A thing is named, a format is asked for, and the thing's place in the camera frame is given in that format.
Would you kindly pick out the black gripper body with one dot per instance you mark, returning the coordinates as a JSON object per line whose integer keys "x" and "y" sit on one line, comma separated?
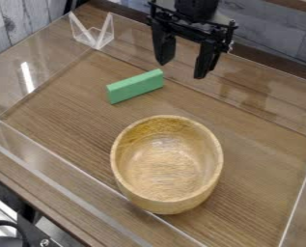
{"x": 194, "y": 20}

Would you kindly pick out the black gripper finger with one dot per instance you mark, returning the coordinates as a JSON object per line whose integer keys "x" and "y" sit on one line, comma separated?
{"x": 207, "y": 58}
{"x": 163, "y": 41}

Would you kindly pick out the green rectangular block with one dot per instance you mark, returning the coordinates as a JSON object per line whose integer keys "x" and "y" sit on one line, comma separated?
{"x": 135, "y": 86}

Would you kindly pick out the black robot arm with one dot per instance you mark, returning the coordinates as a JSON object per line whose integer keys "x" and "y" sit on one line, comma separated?
{"x": 195, "y": 21}

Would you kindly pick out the wooden bowl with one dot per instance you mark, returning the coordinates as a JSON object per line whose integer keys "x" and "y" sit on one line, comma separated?
{"x": 166, "y": 160}

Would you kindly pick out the clear acrylic tray walls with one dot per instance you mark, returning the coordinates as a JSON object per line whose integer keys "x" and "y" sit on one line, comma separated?
{"x": 59, "y": 126}

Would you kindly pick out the black metal table bracket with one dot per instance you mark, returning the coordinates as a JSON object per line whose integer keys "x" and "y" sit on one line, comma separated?
{"x": 37, "y": 238}

